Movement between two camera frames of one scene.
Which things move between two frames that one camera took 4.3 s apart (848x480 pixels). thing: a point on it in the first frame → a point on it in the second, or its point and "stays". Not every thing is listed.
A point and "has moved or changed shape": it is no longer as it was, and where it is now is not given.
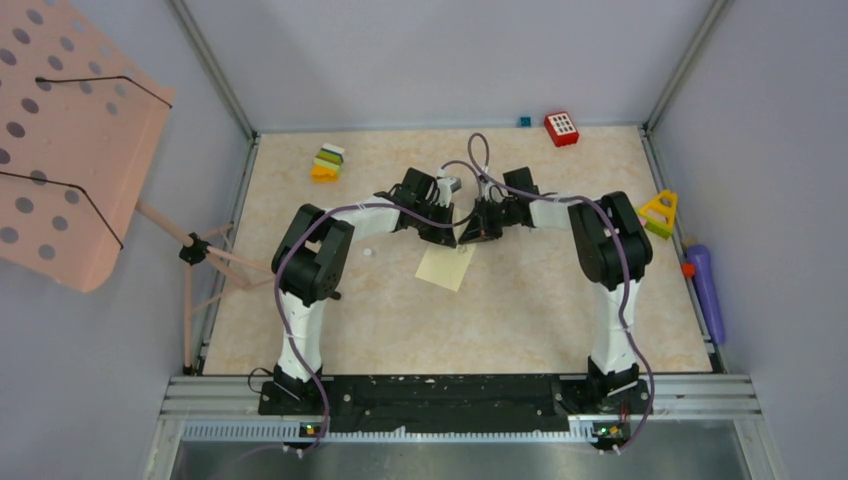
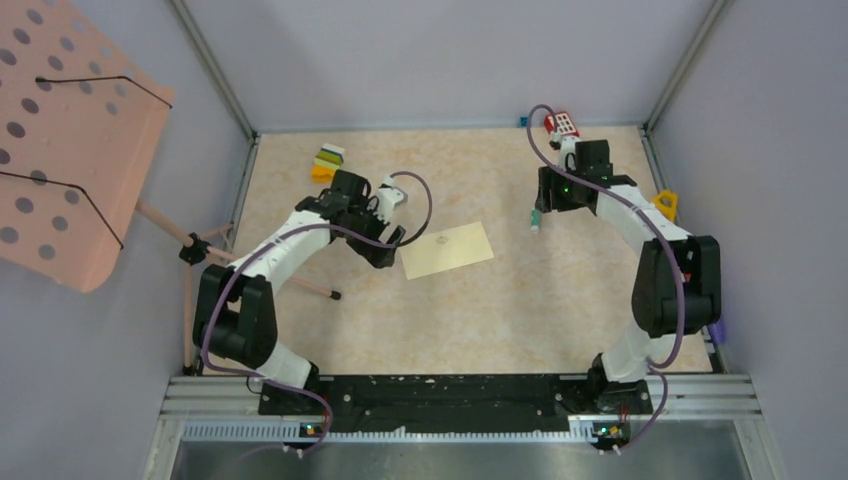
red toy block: [561, 128] stays
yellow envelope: [445, 266] has moved or changed shape
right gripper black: [481, 227] → [547, 199]
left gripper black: [441, 235] → [378, 256]
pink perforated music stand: [81, 118] stays
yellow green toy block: [658, 215] stays
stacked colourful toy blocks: [327, 165] stays
